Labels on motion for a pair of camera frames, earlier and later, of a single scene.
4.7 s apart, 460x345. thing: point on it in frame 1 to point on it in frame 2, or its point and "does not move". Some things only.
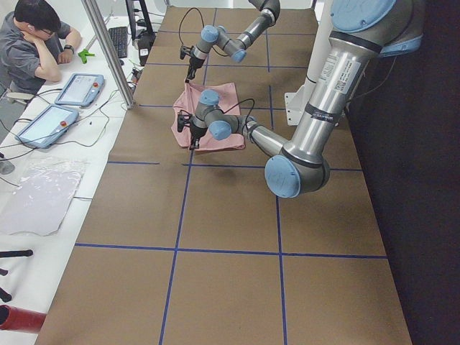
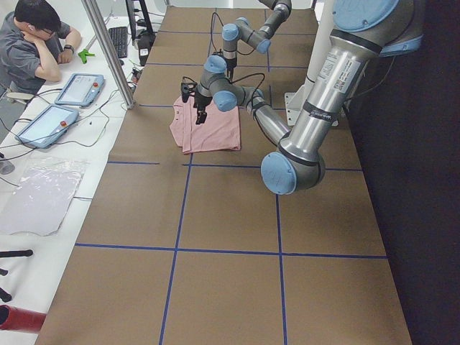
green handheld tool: x=84 y=54 does not move
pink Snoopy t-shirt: x=186 y=100 does not move
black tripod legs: x=5 y=297 does not move
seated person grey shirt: x=33 y=41 does not move
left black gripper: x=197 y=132 to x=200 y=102
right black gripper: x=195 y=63 to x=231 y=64
